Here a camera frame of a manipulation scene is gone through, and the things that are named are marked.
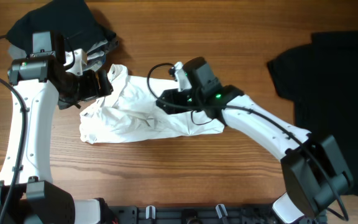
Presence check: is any white t-shirt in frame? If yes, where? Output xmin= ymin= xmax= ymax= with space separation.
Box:
xmin=79 ymin=64 xmax=224 ymax=144

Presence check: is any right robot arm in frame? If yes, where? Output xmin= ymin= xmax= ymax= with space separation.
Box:
xmin=155 ymin=57 xmax=353 ymax=223

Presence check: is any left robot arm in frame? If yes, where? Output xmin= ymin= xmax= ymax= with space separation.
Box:
xmin=0 ymin=31 xmax=118 ymax=223

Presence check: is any grey folded garments stack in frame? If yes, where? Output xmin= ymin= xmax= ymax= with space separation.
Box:
xmin=8 ymin=39 xmax=119 ymax=72

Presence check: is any black folded garment on stack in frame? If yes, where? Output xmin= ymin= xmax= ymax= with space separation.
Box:
xmin=6 ymin=0 xmax=118 ymax=54

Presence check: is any black garment at right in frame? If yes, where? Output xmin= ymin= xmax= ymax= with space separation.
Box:
xmin=267 ymin=30 xmax=358 ymax=196

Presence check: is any black base rail with clips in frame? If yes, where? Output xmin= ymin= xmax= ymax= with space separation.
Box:
xmin=110 ymin=205 xmax=280 ymax=224

